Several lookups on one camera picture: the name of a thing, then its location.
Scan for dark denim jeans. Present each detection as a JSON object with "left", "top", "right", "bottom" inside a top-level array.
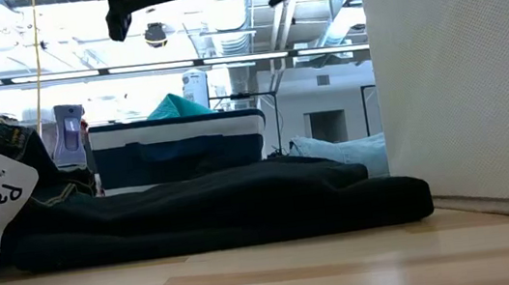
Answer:
[{"left": 0, "top": 108, "right": 106, "bottom": 283}]

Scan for light blue jeans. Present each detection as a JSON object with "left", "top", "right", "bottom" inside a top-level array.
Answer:
[{"left": 287, "top": 125, "right": 391, "bottom": 189}]

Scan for black garment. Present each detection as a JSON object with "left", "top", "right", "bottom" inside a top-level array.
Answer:
[{"left": 0, "top": 137, "right": 438, "bottom": 279}]

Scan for white cylindrical appliance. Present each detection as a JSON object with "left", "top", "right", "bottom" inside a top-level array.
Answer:
[{"left": 179, "top": 67, "right": 212, "bottom": 112}]

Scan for teal cloth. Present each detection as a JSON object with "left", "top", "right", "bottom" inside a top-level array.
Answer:
[{"left": 143, "top": 87, "right": 219, "bottom": 124}]

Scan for navy striped fabric bin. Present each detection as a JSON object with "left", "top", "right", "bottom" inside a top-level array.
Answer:
[{"left": 86, "top": 104, "right": 274, "bottom": 199}]

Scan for beige fabric box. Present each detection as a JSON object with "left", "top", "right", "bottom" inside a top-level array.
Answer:
[{"left": 358, "top": 0, "right": 509, "bottom": 244}]

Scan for silver ventilation duct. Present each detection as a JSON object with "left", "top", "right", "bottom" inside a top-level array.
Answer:
[{"left": 206, "top": 0, "right": 255, "bottom": 59}]

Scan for yellow cable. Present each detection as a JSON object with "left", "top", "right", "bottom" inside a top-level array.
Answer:
[{"left": 20, "top": 0, "right": 53, "bottom": 137}]

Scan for black metal stand frame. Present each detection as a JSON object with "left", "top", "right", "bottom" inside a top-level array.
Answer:
[{"left": 208, "top": 87, "right": 287, "bottom": 163}]

